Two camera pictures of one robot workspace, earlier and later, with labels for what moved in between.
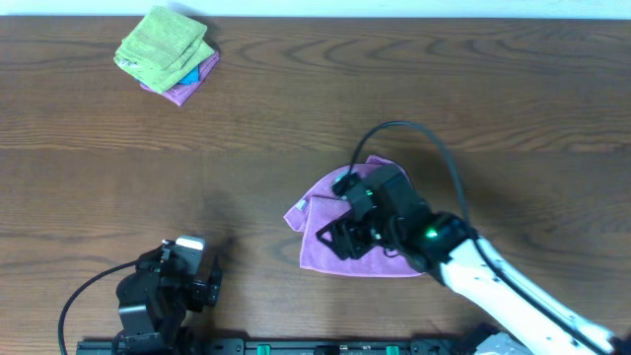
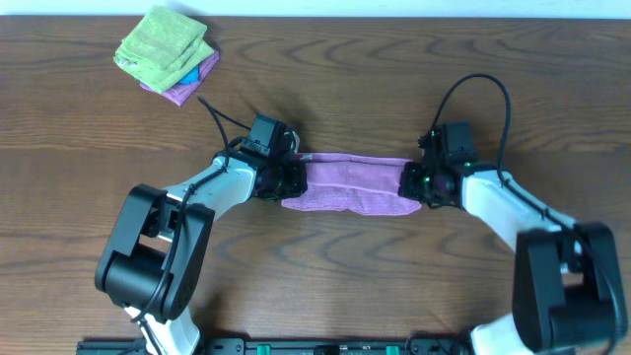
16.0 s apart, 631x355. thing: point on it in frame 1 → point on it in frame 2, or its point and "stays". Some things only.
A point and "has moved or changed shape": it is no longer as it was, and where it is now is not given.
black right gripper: [352, 232] → [409, 182]
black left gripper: [211, 288] → [297, 178]
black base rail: [276, 346] stays
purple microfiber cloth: [321, 204] has moved or changed shape
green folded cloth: [162, 49] stays
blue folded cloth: [191, 78] stays
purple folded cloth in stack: [180, 94] stays
